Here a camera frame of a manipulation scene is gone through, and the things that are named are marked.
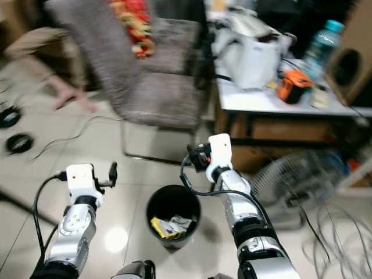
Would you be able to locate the red yellow garland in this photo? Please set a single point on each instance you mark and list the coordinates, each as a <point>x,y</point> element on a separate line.
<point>135,26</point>

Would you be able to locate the black round rubbish bin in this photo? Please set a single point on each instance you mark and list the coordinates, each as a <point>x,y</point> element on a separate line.
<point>171,199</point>

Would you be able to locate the person leg in beige trousers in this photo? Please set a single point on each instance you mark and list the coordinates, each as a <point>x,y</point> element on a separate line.
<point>35,46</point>

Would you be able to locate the wooden desk with white top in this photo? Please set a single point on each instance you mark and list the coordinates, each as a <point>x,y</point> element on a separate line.
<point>256,99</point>

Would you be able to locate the white crumpled paper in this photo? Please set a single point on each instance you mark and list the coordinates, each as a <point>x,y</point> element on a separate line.
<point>180,224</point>

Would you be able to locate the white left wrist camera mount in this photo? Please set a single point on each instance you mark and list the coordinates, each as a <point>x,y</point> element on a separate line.
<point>80,177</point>

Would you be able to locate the yellow snack wrapper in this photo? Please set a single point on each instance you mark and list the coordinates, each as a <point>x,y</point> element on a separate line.
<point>160,228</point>

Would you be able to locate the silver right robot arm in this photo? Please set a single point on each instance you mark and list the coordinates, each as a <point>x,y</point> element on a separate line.
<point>253,226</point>

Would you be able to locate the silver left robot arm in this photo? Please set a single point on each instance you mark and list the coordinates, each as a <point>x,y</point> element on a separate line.
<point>75,229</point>

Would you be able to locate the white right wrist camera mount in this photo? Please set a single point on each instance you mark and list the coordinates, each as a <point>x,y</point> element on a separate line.
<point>220,150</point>

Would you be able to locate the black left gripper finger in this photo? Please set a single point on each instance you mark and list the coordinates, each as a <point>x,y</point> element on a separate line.
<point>113,173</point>

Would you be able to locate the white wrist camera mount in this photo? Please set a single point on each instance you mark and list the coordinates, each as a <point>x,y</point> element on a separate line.
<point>80,177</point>
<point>220,150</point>

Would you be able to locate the brown speaker box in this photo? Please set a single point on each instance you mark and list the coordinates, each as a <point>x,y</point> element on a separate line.
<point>351,64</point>

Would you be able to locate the grey fabric metal-frame chair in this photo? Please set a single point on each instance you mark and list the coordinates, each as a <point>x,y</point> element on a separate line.
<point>157,96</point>

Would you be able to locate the clear bottle with teal cap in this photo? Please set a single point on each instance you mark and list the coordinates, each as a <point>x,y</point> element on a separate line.
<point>322,47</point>

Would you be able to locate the orange black device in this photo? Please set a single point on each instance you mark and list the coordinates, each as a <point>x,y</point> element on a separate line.
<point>293,86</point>

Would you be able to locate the small beige item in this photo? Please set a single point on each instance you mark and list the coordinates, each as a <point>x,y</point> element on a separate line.
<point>321,97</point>

